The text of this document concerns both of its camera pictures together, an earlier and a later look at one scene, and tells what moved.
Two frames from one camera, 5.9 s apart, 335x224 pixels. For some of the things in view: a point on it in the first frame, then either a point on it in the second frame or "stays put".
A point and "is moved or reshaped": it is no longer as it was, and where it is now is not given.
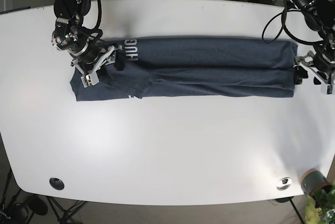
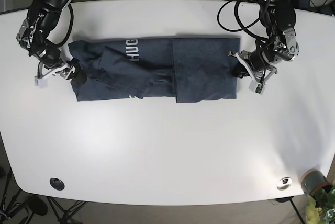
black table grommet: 56,183 stays put
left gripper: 90,55 to 49,56
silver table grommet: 284,183 stays put
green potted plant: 321,208 stays put
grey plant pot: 313,179 stays put
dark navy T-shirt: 196,67 is moved or reshaped
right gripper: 322,59 to 283,48
